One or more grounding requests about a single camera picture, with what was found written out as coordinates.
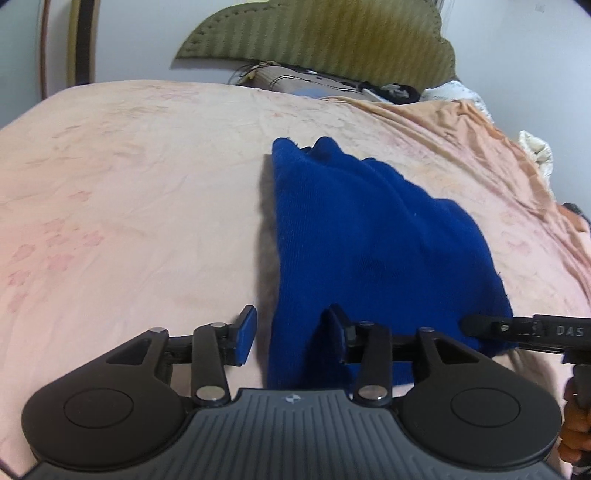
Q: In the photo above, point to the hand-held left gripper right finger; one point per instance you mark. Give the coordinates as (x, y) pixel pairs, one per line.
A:
(342, 339)

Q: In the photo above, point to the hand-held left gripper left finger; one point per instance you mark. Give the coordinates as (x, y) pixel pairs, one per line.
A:
(247, 333)

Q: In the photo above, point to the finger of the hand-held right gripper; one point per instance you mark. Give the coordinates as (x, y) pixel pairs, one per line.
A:
(496, 328)

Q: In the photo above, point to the blue knit sweater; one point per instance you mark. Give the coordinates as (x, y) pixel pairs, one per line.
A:
(369, 249)

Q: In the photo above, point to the person's right hand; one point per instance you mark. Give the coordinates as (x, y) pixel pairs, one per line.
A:
(577, 438)

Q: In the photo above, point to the pink bed sheet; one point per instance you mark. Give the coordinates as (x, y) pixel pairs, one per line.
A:
(138, 198)

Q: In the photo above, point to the orange blanket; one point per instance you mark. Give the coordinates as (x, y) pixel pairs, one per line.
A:
(485, 152)

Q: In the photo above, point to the cream crumpled cloth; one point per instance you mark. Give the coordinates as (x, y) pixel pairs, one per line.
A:
(538, 150)

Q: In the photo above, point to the white cloth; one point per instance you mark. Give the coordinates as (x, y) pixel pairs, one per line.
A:
(455, 94)

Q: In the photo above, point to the black cloth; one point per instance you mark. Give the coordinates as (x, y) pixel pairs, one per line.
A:
(392, 91)

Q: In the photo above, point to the beige pillow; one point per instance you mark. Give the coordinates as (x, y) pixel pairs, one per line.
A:
(300, 81)

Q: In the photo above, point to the olive green padded headboard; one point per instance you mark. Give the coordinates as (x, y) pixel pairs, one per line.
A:
(318, 32)

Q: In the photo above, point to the beige tower fan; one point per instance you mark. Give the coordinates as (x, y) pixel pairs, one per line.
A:
(83, 41)

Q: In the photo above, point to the brown wooden door frame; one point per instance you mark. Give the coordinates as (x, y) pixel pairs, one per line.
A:
(45, 46)

